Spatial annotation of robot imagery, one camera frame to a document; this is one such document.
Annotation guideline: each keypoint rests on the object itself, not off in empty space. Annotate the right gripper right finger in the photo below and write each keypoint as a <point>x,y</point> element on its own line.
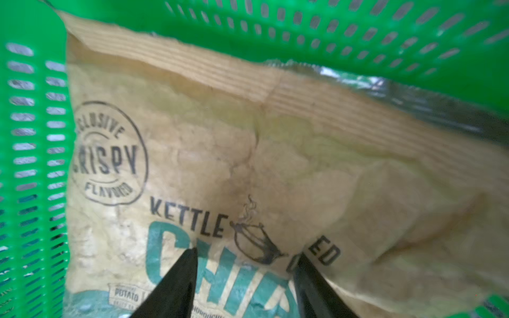
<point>315,297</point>

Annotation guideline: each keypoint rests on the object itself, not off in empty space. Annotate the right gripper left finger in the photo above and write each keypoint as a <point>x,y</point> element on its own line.
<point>173,297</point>

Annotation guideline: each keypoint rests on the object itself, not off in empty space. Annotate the green plastic basket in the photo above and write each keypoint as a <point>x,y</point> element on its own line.
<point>444,63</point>

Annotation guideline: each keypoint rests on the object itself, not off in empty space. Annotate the tan kettle chips bag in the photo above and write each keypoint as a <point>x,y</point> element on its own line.
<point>179,147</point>

